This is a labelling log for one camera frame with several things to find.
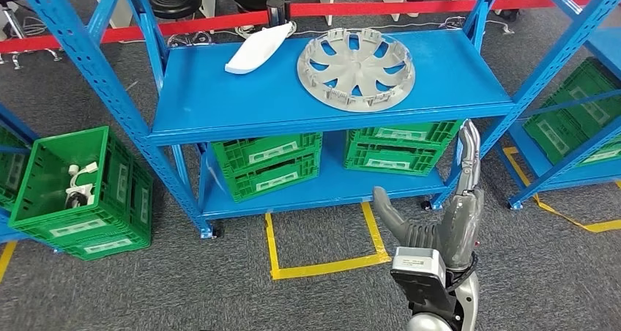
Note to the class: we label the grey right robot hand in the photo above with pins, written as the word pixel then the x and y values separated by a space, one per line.
pixel 461 227

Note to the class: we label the grey plastic wheel hubcap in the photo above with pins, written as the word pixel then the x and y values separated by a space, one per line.
pixel 356 71

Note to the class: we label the blue metal shelf rack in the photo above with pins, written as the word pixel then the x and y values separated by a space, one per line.
pixel 291 101
pixel 606 47
pixel 6 231

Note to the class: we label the white plastic cover part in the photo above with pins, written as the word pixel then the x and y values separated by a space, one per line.
pixel 257 50

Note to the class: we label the yellow floor tape square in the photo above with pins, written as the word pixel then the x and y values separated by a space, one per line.
pixel 330 269
pixel 6 261
pixel 601 226

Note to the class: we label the red barrier belt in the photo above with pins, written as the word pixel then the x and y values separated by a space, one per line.
pixel 388 7
pixel 204 24

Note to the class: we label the black round stool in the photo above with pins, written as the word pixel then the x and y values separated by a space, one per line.
pixel 174 1

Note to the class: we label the green open plastic crate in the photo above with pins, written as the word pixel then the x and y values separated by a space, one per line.
pixel 48 173

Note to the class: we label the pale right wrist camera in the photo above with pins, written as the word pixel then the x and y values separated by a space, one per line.
pixel 417 263

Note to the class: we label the black stanchion post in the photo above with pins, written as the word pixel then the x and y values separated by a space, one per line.
pixel 276 11

